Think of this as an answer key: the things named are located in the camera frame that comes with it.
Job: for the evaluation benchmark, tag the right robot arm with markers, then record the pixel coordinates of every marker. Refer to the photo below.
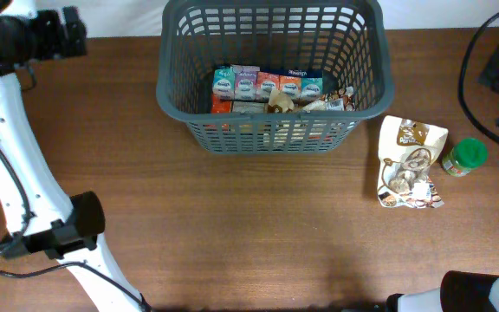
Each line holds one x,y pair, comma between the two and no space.
459,291

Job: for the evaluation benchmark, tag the beige rice bag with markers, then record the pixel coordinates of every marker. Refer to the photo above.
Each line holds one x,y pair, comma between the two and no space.
340,100

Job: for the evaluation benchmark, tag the beige mushroom snack bag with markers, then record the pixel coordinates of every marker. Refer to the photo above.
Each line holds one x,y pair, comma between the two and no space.
407,150

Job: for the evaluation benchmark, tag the grey plastic shopping basket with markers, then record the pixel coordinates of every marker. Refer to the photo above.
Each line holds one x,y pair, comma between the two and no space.
345,40

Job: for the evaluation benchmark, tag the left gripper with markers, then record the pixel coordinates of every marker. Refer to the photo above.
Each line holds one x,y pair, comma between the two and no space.
49,26

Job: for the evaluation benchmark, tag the red brown pasta packet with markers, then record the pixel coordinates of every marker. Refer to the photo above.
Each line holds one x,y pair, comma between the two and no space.
282,106

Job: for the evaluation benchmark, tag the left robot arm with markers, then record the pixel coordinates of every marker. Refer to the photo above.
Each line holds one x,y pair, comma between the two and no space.
39,215

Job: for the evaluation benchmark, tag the multicolour tissue pack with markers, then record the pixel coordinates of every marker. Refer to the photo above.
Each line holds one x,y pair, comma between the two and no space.
248,83

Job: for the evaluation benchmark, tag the green lid jar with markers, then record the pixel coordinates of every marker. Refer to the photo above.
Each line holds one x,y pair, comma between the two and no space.
465,157

